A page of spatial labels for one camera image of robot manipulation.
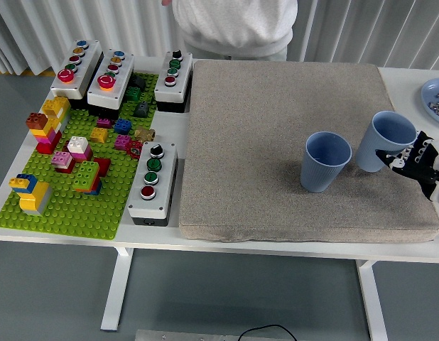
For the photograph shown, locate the green lego baseplate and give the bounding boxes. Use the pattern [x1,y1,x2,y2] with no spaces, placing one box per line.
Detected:
[0,72,160,242]

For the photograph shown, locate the yellow blue grey brick figure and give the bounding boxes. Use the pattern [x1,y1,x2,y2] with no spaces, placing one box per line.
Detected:
[9,173,53,217]

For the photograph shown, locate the person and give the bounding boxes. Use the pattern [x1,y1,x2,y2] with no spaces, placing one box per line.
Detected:
[161,0,298,60]

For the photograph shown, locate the green red blue brick stack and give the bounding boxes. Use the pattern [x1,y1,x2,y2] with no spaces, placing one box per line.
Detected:
[72,160,103,197]

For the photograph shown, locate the brass valve fitting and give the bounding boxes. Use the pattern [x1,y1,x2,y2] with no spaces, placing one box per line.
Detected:
[134,126,156,142]

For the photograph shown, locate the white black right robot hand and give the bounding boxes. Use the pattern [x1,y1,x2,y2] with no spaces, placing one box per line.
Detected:
[374,130,439,216]

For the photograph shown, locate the dark green lego brick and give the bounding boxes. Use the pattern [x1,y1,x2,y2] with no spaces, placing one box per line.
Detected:
[123,86,143,102]

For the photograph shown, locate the white table leg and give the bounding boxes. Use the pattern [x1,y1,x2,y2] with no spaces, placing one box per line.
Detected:
[100,247,134,332]
[357,260,389,341]

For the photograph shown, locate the yellow brown red brick tower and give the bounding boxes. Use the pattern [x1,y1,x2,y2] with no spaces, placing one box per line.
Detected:
[26,96,72,155]

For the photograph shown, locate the black cable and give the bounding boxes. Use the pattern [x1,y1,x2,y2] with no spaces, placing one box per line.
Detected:
[239,324,298,341]

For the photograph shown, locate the blue lego brick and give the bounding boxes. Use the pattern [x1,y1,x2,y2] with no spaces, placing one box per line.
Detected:
[114,118,133,135]

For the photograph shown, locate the red lego brick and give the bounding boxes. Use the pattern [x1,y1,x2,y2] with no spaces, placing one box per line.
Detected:
[92,157,112,177]

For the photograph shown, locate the white curtain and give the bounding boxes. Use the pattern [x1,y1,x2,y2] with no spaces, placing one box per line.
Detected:
[0,0,439,76]

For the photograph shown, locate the blue plate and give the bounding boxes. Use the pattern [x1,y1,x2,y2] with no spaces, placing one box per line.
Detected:
[420,77,439,128]

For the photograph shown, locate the grey-brown cushion mat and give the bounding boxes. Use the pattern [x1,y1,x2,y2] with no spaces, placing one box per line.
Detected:
[178,59,439,244]

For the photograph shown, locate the four-button control box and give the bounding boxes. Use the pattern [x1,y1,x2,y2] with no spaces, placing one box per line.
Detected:
[127,141,179,227]
[153,50,193,114]

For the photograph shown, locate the yellow lego brick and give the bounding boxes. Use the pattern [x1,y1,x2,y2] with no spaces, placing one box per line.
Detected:
[90,127,109,144]

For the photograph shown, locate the blue ribbed cup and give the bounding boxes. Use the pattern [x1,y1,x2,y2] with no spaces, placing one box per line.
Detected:
[299,131,353,193]
[354,111,418,173]

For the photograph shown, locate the five-button control box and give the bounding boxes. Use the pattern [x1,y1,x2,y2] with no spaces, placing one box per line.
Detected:
[87,48,136,120]
[50,39,104,110]

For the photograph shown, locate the red valve handle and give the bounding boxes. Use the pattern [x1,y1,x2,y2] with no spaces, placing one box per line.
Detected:
[126,140,143,158]

